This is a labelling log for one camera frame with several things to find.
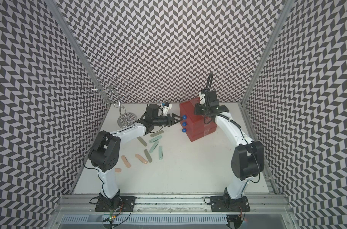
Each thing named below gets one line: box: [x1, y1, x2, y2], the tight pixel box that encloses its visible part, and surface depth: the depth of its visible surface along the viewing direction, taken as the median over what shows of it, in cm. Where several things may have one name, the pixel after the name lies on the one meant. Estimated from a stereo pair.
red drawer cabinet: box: [179, 96, 217, 143], surface depth 90 cm
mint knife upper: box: [148, 135, 163, 143], surface depth 98 cm
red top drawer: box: [179, 96, 215, 125], surface depth 88 cm
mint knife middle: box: [149, 140, 160, 154], surface depth 96 cm
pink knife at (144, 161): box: [134, 153, 149, 165], surface depth 91 cm
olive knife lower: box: [143, 148, 153, 163], surface depth 93 cm
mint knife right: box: [158, 145, 164, 161], surface depth 93 cm
